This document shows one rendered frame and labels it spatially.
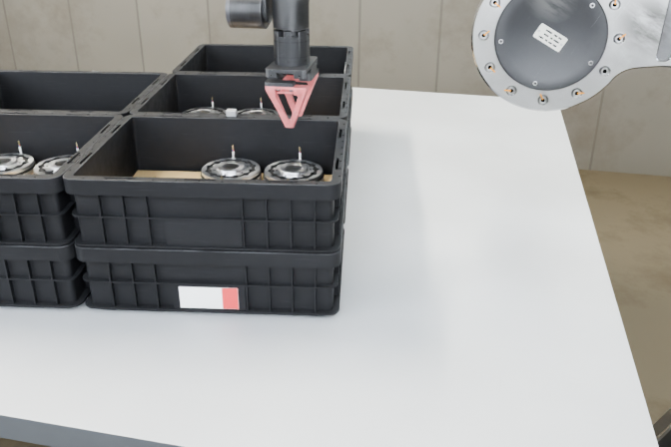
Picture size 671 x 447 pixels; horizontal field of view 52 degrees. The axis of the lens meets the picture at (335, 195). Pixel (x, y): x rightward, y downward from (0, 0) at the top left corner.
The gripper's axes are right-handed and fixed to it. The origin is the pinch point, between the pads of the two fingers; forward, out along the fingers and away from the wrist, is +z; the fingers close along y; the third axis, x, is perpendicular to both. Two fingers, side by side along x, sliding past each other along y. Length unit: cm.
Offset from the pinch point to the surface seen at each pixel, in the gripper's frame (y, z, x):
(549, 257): -6, 26, 45
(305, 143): -7.0, 7.1, 0.3
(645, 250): -147, 95, 107
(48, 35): -245, 38, -194
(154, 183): 23.5, 3.1, -14.9
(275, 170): 0.5, 9.5, -3.4
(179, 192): 23.1, 4.5, -11.5
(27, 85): -29, 5, -67
